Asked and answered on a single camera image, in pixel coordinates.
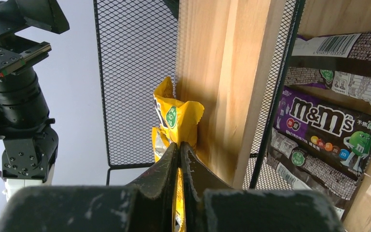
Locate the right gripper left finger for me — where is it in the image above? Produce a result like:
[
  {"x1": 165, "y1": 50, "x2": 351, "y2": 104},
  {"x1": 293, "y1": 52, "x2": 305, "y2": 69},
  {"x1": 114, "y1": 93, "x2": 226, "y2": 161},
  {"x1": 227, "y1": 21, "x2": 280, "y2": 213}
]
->
[{"x1": 0, "y1": 143, "x2": 179, "y2": 232}]

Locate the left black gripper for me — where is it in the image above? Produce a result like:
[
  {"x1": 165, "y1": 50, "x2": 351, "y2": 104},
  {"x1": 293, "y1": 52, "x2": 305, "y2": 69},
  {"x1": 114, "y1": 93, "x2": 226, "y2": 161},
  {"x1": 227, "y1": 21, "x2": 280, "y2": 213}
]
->
[{"x1": 0, "y1": 0, "x2": 70, "y2": 80}]

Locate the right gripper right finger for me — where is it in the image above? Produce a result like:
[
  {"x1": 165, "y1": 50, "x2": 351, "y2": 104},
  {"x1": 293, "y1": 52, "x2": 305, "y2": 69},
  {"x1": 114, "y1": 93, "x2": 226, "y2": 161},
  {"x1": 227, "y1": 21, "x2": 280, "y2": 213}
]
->
[{"x1": 180, "y1": 142, "x2": 344, "y2": 232}]

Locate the yellow peanut M&M bag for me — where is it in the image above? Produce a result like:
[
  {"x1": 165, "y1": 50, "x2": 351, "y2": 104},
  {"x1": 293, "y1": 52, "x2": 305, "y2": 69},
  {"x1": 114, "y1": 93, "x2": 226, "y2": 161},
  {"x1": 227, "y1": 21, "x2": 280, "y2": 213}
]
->
[{"x1": 151, "y1": 76, "x2": 205, "y2": 232}]

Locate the purple M&M candy bag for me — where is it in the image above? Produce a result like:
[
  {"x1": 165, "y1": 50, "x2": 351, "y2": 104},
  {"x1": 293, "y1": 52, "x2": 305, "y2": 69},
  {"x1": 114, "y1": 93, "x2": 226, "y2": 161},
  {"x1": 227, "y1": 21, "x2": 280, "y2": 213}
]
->
[{"x1": 266, "y1": 87, "x2": 371, "y2": 219}]

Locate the brown M&M candy bag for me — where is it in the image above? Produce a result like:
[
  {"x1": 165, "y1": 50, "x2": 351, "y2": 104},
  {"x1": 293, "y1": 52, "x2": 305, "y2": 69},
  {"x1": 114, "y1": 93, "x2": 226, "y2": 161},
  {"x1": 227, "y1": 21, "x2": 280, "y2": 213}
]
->
[{"x1": 285, "y1": 31, "x2": 371, "y2": 105}]

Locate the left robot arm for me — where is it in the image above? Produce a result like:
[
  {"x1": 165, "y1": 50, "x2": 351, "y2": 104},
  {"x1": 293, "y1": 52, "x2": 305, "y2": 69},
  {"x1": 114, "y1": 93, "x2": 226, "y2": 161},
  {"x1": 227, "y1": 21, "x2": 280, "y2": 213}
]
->
[{"x1": 0, "y1": 0, "x2": 70, "y2": 199}]

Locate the black wire shelf wooden top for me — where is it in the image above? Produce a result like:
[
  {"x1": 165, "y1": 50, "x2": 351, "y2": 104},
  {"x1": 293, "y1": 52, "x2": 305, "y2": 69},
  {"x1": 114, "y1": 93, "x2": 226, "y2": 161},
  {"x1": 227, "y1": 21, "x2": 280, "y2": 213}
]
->
[{"x1": 93, "y1": 0, "x2": 371, "y2": 232}]

